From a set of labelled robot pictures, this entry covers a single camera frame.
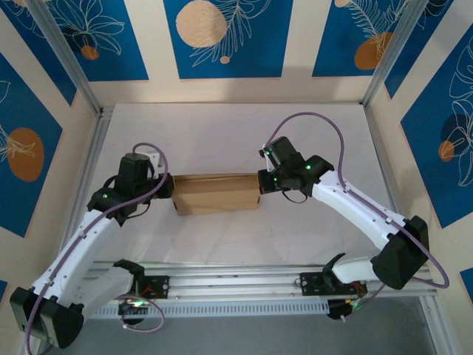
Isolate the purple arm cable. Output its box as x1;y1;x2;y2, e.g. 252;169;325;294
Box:
22;142;170;355
265;111;451;310

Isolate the aluminium corner post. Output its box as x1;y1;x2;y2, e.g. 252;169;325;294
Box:
27;0;103;115
361;0;429;108

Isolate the black controller board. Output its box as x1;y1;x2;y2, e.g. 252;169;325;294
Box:
327;298;361;322
117;297;149;326

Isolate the brown cardboard box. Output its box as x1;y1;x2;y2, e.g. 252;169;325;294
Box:
171;172;262;216

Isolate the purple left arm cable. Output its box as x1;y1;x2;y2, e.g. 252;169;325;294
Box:
22;142;170;355

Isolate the aluminium lower frame leg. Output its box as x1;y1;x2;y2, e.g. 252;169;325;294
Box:
419;295;446;355

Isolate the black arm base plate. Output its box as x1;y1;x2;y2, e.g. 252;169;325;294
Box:
129;275;171;300
299;271;367;297

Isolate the aluminium side rail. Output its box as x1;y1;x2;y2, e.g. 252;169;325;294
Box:
364;105;418;267
55;106;115;267

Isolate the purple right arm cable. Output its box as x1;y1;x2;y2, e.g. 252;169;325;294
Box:
265;111;451;310

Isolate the aluminium front frame rail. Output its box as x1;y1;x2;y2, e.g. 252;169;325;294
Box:
31;261;439;305

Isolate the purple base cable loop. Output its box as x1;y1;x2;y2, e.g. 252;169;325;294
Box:
120;295;166;333

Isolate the grey slotted cable duct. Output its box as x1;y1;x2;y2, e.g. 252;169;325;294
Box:
81;300;330;321

